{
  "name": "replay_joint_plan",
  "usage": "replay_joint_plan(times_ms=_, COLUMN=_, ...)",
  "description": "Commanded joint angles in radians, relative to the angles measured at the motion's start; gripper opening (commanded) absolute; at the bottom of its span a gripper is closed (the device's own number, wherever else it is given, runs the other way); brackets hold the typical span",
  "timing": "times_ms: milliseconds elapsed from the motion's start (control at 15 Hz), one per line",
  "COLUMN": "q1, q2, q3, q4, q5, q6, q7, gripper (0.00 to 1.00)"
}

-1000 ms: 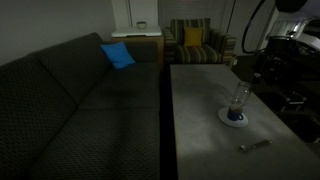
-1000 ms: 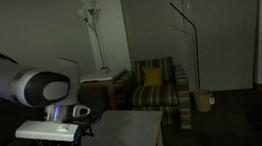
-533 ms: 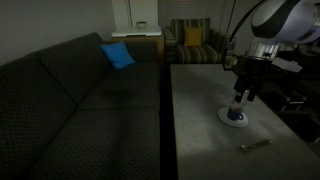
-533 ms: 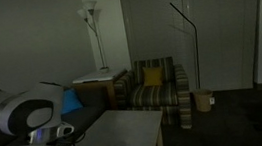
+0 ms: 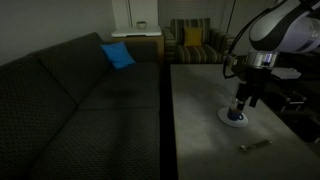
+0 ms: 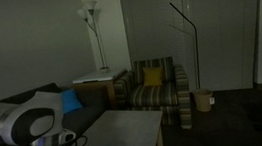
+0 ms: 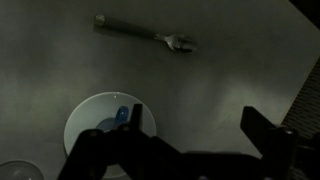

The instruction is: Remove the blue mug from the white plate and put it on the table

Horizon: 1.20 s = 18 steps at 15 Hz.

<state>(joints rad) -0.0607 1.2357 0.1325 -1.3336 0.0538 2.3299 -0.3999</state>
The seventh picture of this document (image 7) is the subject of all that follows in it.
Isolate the white round plate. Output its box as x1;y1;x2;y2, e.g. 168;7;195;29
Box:
63;91;158;179

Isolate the metal spoon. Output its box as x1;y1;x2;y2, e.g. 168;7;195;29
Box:
93;13;199;54

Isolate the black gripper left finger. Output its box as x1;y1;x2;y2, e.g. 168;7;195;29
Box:
129;103;144;131

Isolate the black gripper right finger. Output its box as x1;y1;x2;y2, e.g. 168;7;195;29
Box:
240;105;299;180

